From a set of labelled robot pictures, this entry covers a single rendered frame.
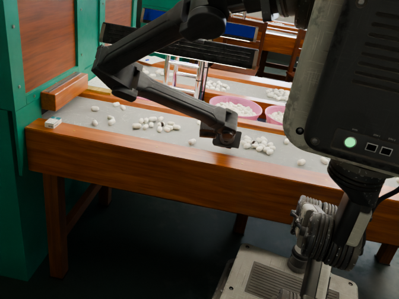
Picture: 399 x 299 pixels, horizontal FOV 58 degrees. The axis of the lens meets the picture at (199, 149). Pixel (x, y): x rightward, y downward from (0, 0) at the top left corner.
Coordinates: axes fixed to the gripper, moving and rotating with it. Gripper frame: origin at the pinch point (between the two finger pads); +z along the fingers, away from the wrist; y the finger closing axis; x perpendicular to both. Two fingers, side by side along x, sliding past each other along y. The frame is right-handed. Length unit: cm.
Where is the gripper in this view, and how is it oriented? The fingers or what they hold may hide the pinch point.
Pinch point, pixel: (226, 143)
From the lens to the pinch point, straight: 143.7
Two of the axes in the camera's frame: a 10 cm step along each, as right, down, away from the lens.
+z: 0.4, 2.1, 9.8
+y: -9.8, -1.9, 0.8
